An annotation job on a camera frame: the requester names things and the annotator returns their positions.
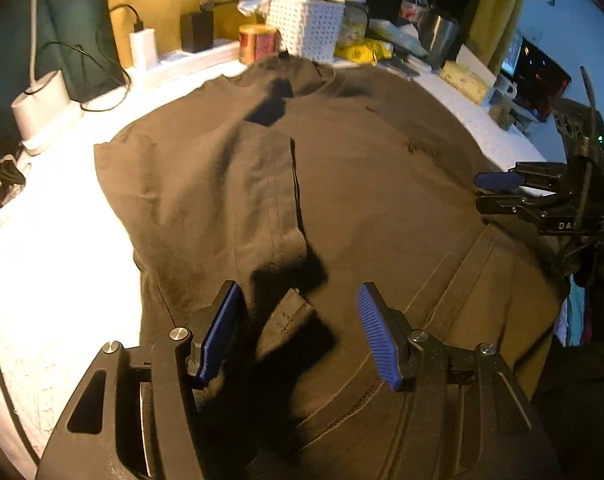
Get dark monitor screen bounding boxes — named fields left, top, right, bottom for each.
left=502, top=32, right=572, bottom=116

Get dark olive t-shirt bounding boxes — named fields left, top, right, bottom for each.
left=93, top=55, right=571, bottom=480

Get yellowish tissue box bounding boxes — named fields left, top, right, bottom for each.
left=439, top=45, right=497, bottom=106

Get black cable bundle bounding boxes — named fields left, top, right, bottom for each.
left=0, top=155, right=28, bottom=211

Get white mug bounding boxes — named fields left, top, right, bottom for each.
left=496, top=75, right=520, bottom=101

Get white charger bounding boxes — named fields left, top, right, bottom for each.
left=129, top=29, right=157, bottom=68

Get black USB cable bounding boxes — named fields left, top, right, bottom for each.
left=34, top=4, right=144, bottom=112

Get jar with white lid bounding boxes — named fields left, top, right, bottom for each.
left=322, top=0, right=370, bottom=48

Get red tin can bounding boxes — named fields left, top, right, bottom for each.
left=239, top=23, right=279, bottom=65

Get black adapter cable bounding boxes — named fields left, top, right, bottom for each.
left=199, top=0, right=273, bottom=13

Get white desk lamp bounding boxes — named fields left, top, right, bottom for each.
left=9, top=0, right=85, bottom=156

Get black power adapter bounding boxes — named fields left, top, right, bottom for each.
left=180, top=10, right=215, bottom=53

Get teal curtain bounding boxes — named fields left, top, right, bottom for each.
left=0, top=0, right=133, bottom=146

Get yellow snack packet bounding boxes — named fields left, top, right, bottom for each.
left=334, top=40, right=395, bottom=63

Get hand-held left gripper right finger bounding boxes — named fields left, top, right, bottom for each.
left=356, top=281, right=562, bottom=480

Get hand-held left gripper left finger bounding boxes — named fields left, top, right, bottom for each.
left=36, top=280, right=245, bottom=480

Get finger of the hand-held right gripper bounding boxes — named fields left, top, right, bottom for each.
left=474, top=161, right=570, bottom=194
left=474, top=193, right=604, bottom=236

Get plastic water bottle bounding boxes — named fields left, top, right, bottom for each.
left=399, top=0, right=430, bottom=28

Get white power strip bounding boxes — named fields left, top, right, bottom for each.
left=124, top=40, right=243, bottom=88

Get white perforated basket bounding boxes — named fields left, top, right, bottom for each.
left=267, top=0, right=345, bottom=58

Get metal cup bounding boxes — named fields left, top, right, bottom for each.
left=422, top=10, right=460, bottom=68

